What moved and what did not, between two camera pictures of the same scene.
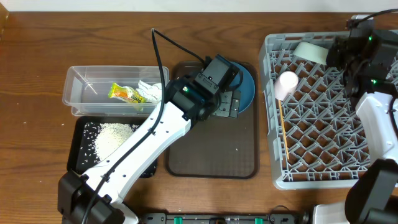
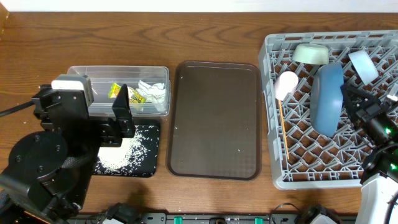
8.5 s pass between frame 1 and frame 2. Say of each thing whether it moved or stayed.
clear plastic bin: stayed
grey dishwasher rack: stayed
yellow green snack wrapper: stayed
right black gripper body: moved
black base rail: stayed
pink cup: stayed
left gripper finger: moved
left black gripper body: moved
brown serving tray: stayed
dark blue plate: moved
